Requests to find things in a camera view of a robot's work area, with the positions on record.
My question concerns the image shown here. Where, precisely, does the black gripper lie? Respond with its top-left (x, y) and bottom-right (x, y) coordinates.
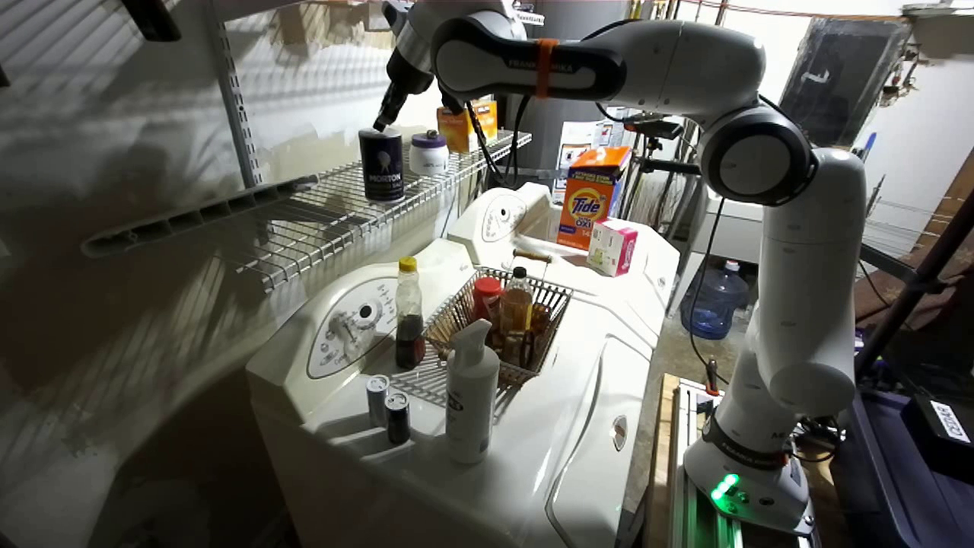
top-left (372, 43), bottom-right (437, 134)

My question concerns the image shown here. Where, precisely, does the black and white lidded container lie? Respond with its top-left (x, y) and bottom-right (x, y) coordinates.
top-left (355, 124), bottom-right (408, 203)

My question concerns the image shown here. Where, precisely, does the white jar with dark lid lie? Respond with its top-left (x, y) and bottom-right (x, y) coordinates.
top-left (408, 128), bottom-right (453, 176)

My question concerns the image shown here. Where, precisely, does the orange box on shelf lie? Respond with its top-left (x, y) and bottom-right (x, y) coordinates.
top-left (435, 95), bottom-right (501, 158)

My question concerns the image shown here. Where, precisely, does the white slotted shelf upright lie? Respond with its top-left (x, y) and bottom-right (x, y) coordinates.
top-left (194, 0), bottom-right (269, 190)

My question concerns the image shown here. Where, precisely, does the dark sauce bottle yellow cap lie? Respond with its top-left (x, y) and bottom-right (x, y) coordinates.
top-left (393, 253), bottom-right (428, 374)

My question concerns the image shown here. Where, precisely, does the red lidded jar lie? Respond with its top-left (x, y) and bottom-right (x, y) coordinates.
top-left (468, 275), bottom-right (509, 324)

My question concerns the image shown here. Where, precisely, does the orange Tide detergent box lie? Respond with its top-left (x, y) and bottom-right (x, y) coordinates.
top-left (555, 142), bottom-right (632, 253)

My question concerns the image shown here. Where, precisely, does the amber bottle with black cap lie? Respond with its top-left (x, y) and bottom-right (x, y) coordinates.
top-left (497, 264), bottom-right (539, 372)

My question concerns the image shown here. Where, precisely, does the pink and white small box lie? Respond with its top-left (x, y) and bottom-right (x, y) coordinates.
top-left (588, 219), bottom-right (642, 279)

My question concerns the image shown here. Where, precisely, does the small can with white label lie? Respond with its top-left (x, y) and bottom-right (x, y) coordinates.
top-left (363, 374), bottom-right (394, 428)

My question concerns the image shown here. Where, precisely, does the white spray bottle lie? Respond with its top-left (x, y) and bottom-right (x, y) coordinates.
top-left (445, 317), bottom-right (505, 470)

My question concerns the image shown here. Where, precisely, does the white dryer with control panel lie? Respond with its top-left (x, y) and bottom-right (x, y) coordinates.
top-left (445, 180), bottom-right (686, 337)

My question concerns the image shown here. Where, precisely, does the small dark can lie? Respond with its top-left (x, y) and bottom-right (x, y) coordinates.
top-left (379, 388), bottom-right (413, 446)

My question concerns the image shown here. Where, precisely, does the white washer with round dial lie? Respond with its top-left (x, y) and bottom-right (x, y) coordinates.
top-left (243, 237), bottom-right (666, 548)

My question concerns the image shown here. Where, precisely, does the blue water jug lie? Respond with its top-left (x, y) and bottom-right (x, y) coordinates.
top-left (679, 260), bottom-right (755, 345)

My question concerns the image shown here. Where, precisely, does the wooden robot platform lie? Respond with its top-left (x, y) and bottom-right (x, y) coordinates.
top-left (642, 372), bottom-right (716, 548)

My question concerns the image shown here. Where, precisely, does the black trash bin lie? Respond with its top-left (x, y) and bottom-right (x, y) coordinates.
top-left (782, 14), bottom-right (912, 147)

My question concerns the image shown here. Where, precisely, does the black diagonal pole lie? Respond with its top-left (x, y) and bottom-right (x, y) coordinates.
top-left (855, 190), bottom-right (974, 383)

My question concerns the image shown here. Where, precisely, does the dark blue storage bin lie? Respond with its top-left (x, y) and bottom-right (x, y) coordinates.
top-left (840, 383), bottom-right (974, 548)

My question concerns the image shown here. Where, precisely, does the black device with white label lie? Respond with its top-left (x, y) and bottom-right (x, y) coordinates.
top-left (898, 392), bottom-right (974, 486)

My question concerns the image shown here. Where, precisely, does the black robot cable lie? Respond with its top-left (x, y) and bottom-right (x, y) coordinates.
top-left (459, 92), bottom-right (535, 190)

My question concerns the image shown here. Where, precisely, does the white wire shelf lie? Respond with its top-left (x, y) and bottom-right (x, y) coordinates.
top-left (78, 128), bottom-right (522, 296)

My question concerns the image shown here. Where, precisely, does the wire mesh basket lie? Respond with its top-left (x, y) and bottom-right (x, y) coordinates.
top-left (389, 264), bottom-right (579, 422)

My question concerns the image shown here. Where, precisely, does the black camera tripod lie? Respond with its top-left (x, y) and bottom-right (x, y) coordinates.
top-left (620, 113), bottom-right (742, 313)

